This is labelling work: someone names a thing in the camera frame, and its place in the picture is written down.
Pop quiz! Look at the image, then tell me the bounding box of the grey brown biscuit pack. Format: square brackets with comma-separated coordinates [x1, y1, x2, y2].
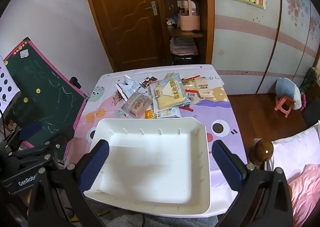
[121, 92, 152, 118]

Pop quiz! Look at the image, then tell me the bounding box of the red white cookies pack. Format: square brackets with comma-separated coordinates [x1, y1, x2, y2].
[181, 75, 200, 99]

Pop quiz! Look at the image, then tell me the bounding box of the white blue snack wrapper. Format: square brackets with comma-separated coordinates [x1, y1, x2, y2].
[116, 75, 141, 102]

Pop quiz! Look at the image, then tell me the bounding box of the orange snack packet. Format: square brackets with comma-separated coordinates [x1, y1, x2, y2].
[145, 110, 157, 119]

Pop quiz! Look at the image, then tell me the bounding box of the large yellow cracker bag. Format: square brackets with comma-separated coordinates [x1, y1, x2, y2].
[150, 73, 191, 112]

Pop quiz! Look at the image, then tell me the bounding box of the brown chocolate snack packet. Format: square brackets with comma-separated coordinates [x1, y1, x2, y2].
[139, 74, 158, 89]

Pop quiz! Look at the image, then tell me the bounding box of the beige soda cracker pack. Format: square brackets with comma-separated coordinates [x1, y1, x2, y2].
[194, 77, 214, 98]

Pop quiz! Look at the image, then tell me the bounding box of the white dotted calibration board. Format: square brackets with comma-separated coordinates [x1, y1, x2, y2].
[0, 57, 21, 116]

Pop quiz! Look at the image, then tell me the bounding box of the cartoon printed tablecloth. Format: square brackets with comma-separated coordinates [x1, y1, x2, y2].
[65, 65, 246, 218]

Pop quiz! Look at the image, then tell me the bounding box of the white pillow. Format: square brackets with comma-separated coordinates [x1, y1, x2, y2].
[264, 123, 319, 182]

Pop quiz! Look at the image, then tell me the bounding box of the pink blanket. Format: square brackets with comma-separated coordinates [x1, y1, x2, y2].
[289, 164, 319, 226]

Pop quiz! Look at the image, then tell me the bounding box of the white plastic tray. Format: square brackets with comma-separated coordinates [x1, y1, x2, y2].
[85, 118, 210, 217]

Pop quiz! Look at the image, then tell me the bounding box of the pink small stool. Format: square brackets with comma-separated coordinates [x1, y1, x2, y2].
[274, 96, 293, 118]

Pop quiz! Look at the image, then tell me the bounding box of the blue white plush toy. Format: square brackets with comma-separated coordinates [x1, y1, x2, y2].
[275, 78, 302, 110]

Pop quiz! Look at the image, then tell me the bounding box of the folded towels stack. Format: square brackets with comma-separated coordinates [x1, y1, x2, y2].
[170, 37, 198, 56]

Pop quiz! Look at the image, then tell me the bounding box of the brown wooden door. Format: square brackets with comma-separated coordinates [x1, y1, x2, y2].
[88, 0, 165, 72]

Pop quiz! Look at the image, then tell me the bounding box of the wooden shelf unit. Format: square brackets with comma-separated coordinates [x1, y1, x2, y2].
[158, 0, 215, 65]

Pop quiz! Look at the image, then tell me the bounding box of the wooden bed post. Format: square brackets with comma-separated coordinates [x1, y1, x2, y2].
[248, 138, 274, 170]

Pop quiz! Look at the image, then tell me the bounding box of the green chalkboard pink frame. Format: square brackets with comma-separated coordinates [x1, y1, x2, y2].
[4, 37, 88, 148]

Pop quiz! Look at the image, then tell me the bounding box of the pink basket with handle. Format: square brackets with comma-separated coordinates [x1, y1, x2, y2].
[178, 0, 201, 31]

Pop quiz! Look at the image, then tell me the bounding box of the silver door handle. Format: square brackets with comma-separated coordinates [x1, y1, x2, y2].
[145, 1, 158, 16]

